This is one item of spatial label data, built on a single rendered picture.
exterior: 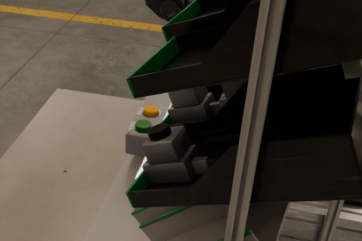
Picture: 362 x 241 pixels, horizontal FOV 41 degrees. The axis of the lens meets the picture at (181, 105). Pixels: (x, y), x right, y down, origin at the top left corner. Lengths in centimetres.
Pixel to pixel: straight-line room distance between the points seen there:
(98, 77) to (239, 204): 292
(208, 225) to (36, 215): 46
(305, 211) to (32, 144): 70
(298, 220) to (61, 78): 258
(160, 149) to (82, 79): 279
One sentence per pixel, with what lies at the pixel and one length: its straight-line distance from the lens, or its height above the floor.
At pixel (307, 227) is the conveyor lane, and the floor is 92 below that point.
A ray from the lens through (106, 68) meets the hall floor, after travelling 351.
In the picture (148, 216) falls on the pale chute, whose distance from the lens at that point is 84.
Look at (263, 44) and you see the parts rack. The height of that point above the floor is 145.
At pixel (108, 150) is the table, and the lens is 126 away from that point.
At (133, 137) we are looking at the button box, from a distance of 115.
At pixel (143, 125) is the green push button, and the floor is 97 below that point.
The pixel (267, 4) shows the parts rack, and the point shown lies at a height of 149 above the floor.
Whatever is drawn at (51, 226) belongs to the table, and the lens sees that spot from 108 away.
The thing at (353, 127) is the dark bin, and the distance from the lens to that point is 49.
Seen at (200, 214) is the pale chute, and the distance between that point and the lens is 76.
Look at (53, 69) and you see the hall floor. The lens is 352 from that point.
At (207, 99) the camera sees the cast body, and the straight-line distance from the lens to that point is 74.
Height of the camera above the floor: 162
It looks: 32 degrees down
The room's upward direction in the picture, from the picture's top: 4 degrees clockwise
